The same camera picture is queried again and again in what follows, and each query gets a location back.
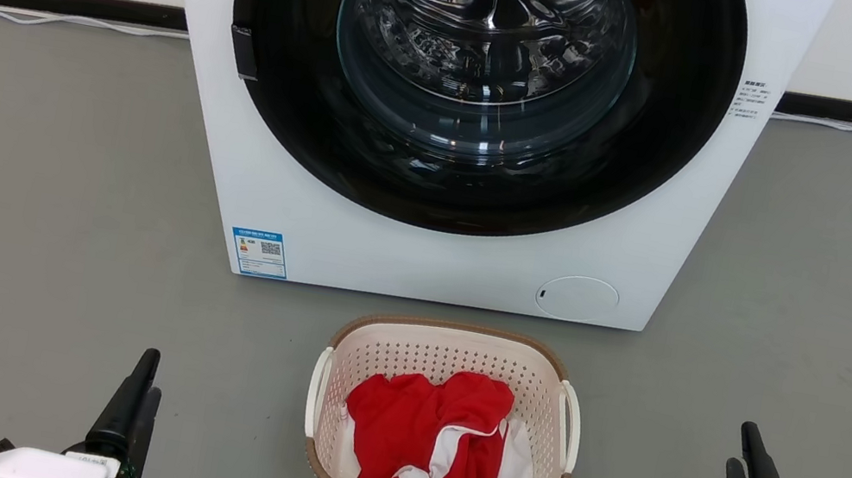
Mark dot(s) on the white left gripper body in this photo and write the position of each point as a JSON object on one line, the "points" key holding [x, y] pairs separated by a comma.
{"points": [[48, 469]]}

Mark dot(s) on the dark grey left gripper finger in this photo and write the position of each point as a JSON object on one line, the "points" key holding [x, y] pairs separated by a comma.
{"points": [[146, 426], [121, 404]]}

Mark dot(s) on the cream perforated laundry basket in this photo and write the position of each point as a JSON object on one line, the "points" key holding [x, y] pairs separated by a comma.
{"points": [[450, 348]]}

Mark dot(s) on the blue energy label sticker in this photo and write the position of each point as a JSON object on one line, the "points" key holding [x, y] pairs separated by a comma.
{"points": [[260, 253]]}

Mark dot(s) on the red garment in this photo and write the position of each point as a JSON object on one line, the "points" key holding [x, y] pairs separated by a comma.
{"points": [[406, 424]]}

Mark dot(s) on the round white filter cover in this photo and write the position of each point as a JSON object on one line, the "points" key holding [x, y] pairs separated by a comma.
{"points": [[578, 298]]}

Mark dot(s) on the white washing machine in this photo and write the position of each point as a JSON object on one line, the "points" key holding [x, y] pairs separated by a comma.
{"points": [[388, 254]]}

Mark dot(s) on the black round washing machine door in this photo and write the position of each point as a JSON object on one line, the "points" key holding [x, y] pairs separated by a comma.
{"points": [[280, 73]]}

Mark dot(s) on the printed text sticker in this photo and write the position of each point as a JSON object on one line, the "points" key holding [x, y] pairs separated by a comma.
{"points": [[748, 100]]}

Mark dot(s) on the steel washing machine drum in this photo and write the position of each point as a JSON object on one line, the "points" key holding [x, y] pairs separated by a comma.
{"points": [[485, 30]]}

